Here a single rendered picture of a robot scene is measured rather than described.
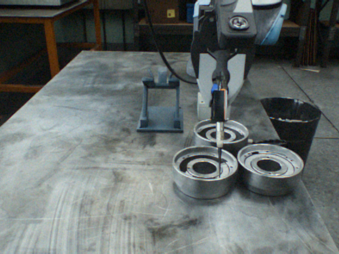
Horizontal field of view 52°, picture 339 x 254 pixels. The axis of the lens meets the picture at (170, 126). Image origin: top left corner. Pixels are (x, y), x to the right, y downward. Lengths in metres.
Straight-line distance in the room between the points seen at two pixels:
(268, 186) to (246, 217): 0.06
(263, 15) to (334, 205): 1.24
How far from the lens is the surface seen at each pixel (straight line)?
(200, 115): 0.79
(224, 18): 0.46
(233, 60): 0.54
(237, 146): 0.64
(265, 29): 1.04
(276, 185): 0.56
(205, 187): 0.53
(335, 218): 1.93
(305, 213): 0.57
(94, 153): 0.68
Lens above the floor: 1.14
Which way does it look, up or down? 26 degrees down
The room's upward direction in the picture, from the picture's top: 1 degrees clockwise
